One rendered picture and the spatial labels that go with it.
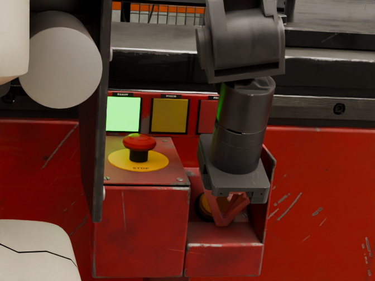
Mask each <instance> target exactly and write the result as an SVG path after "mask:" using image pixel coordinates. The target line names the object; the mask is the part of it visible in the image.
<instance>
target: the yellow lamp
mask: <svg viewBox="0 0 375 281"><path fill-rule="evenodd" d="M187 110H188V100H187V99H155V98H154V99H153V112H152V127H151V131H152V132H180V133H185V129H186V117H187Z"/></svg>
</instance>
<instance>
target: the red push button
mask: <svg viewBox="0 0 375 281"><path fill-rule="evenodd" d="M123 145H124V146H125V147H126V148H127V149H130V150H129V160H130V161H132V162H137V163H142V162H146V161H148V151H150V150H152V149H154V148H155V146H156V140H155V139H154V138H153V137H152V136H150V135H148V134H143V133H133V134H130V135H127V136H125V137H124V138H123Z"/></svg>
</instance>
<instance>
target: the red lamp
mask: <svg viewBox="0 0 375 281"><path fill-rule="evenodd" d="M217 107H218V100H201V104H200V116H199V127H198V133H213V130H214V123H215V117H216V113H217Z"/></svg>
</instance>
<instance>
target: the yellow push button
mask: <svg viewBox="0 0 375 281"><path fill-rule="evenodd" d="M216 200H217V203H218V207H219V211H220V212H224V211H225V209H226V208H227V206H228V204H229V201H228V199H227V197H217V198H216ZM198 208H199V211H200V213H201V214H202V215H203V216H204V217H205V218H207V219H209V220H214V219H213V216H212V214H211V210H210V207H209V205H208V202H207V199H206V196H205V193H203V194H202V196H201V197H200V200H199V203H198Z"/></svg>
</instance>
